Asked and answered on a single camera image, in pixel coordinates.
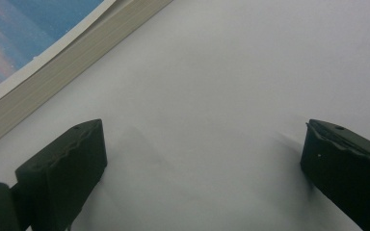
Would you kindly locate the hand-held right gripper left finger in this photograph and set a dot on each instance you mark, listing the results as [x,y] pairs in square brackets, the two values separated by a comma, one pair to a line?
[61,179]

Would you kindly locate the white book green print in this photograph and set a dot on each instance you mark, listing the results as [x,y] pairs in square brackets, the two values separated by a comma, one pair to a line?
[29,48]

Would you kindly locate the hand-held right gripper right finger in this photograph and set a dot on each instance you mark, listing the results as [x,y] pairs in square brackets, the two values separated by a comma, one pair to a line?
[350,173]

